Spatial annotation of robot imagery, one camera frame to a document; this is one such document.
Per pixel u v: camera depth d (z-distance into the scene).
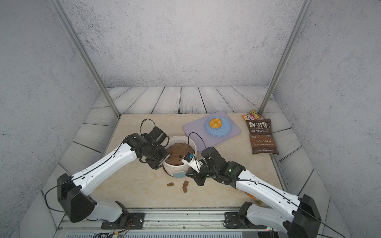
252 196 0.79
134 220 0.73
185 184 0.85
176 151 0.87
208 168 0.61
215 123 1.11
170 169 0.79
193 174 0.65
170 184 0.85
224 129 1.11
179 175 0.73
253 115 1.16
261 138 1.04
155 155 0.63
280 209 0.42
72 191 0.39
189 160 0.61
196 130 1.14
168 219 0.75
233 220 0.72
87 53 0.87
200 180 0.63
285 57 0.87
